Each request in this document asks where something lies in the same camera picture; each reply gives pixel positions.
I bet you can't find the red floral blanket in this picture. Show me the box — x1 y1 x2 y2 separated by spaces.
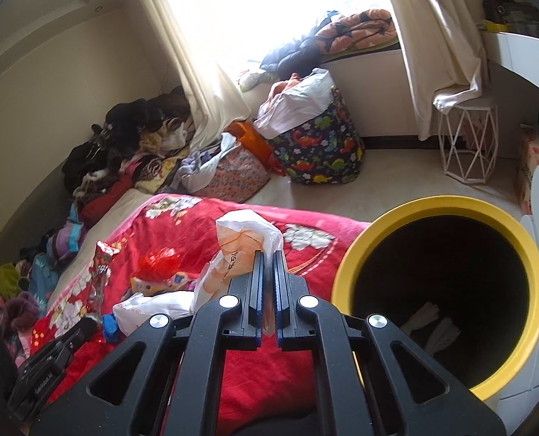
31 193 372 432

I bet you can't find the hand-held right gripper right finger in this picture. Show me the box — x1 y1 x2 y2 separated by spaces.
273 251 507 436

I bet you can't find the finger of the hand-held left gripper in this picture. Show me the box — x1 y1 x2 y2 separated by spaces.
47 317 100 365

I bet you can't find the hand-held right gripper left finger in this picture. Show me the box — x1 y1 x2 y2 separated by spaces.
28 250 266 436

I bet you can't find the red garment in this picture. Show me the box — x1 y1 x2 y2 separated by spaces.
76 190 130 224

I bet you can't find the purple fuzzy cloth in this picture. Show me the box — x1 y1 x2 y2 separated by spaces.
3 293 41 333

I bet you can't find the dark bag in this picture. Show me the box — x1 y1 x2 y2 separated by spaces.
482 0 539 37

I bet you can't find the orange bag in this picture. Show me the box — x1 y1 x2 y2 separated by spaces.
228 120 274 173

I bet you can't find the pile of dark clothes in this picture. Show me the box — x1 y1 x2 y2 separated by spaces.
63 86 197 196

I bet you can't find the green seat cushion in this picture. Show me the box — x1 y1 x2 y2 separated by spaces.
319 39 401 61

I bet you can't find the floral cloth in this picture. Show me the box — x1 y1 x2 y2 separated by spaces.
237 70 270 92

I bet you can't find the white plastic bag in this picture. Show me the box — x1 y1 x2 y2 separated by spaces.
112 291 197 334
192 209 285 314

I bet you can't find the red plastic bag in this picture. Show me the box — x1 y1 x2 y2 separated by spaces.
137 247 181 282

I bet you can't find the clear red candy wrapper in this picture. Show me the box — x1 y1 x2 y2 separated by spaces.
88 241 123 315

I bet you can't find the beige bed sheet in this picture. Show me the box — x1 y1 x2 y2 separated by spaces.
47 188 156 310

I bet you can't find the dark puffer jacket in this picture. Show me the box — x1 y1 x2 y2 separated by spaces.
259 39 329 78

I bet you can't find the orange patterned blanket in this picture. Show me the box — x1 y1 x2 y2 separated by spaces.
315 8 399 55

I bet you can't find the white bag in basket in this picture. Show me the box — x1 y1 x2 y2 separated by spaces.
253 68 336 139

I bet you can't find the pink cardboard box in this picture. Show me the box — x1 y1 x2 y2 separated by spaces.
515 125 539 216

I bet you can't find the cream curtain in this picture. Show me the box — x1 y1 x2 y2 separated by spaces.
130 0 252 155
374 0 488 141

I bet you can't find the dinosaur print laundry basket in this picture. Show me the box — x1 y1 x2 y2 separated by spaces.
267 86 365 187

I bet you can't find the white crumpled paper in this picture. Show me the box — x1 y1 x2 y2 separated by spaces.
401 304 461 355

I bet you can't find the striped purple cloth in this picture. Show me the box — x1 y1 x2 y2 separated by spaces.
47 222 87 261

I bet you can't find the orange garment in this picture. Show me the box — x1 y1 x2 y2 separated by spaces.
269 79 304 101

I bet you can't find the blue plastic scrap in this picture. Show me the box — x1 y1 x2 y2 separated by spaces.
101 313 123 344

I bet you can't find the green cloth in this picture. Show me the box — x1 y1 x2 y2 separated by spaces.
0 263 30 297

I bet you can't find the white wire stool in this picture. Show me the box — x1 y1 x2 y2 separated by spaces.
437 95 499 186

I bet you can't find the white desk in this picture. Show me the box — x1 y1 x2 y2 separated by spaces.
480 29 539 110

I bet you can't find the floral pink pillow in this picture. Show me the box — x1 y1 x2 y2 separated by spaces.
181 145 272 203

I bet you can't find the lavender white cloth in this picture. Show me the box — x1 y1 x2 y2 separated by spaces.
178 132 240 183

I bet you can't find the yellow-rimmed trash bin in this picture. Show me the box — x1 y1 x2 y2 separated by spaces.
330 195 539 403

